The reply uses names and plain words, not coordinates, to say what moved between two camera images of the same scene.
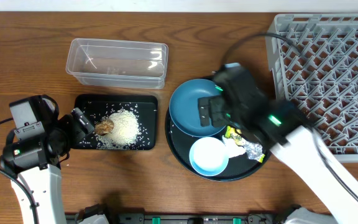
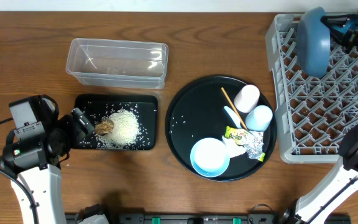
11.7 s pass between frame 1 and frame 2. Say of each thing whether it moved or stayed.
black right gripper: moved
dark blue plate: moved
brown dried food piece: stayed
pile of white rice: stayed
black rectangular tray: stayed
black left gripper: stayed
